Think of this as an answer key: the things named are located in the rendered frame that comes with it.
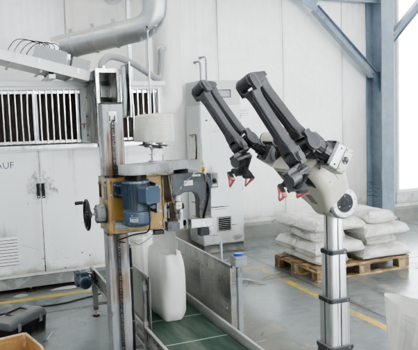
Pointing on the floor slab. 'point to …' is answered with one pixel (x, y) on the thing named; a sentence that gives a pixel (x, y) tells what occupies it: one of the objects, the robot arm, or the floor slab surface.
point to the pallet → (301, 266)
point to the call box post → (239, 298)
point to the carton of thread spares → (11, 343)
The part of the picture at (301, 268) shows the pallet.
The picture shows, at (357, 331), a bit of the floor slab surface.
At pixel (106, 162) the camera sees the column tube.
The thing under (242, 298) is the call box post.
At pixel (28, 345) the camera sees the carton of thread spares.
